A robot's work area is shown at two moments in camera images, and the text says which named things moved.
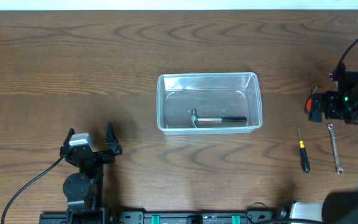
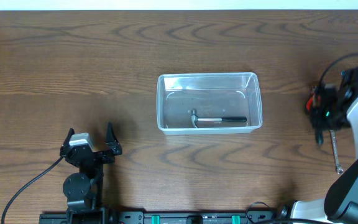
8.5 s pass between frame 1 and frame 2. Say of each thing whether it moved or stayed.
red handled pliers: stayed
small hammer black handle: stayed
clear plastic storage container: stayed
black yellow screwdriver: moved
